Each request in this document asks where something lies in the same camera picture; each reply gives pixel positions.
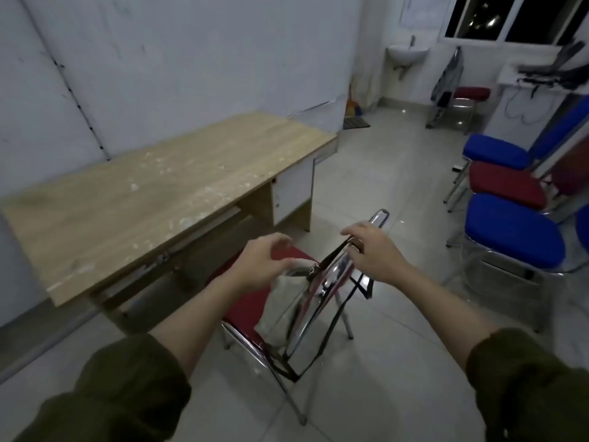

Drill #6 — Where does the person's left hand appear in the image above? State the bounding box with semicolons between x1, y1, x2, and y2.
229;233;298;296

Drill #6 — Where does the person's right hand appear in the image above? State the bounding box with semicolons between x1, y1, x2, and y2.
340;221;411;287

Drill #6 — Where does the beige bag with black strap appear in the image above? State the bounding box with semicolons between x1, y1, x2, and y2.
254;238;374;383

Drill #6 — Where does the person's right forearm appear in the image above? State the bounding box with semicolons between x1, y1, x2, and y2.
389;264;500;371

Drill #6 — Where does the person's left forearm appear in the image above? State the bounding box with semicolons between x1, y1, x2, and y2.
148;270;249;378

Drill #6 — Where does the light wooden desk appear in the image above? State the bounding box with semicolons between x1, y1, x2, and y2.
0;111;339;335

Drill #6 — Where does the colourful broom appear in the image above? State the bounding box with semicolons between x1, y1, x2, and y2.
345;82;364;118

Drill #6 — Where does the blue padded chair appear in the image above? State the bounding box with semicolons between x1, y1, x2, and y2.
445;193;589;333
444;94;589;213

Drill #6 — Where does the red padded chair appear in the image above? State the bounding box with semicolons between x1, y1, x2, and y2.
425;86;492;135
460;137;589;222

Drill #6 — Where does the olive green left sleeve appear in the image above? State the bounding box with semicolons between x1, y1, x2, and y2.
14;333;192;442

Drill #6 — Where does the olive green sleeve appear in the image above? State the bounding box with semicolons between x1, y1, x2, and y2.
14;333;192;442
466;328;589;442

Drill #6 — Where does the white cabinet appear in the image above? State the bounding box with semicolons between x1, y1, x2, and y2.
482;64;589;153

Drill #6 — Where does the olive green right sleeve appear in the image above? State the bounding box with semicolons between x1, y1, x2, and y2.
466;328;589;442

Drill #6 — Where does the black equipment pile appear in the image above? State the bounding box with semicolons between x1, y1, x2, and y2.
516;40;589;91

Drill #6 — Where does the red chair with chrome frame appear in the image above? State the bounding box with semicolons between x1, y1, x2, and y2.
206;209;390;427

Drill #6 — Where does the white wall sink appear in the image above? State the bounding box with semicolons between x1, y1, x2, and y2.
386;35;430;81

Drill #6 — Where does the window with white frame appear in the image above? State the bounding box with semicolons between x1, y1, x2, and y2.
438;0;589;47

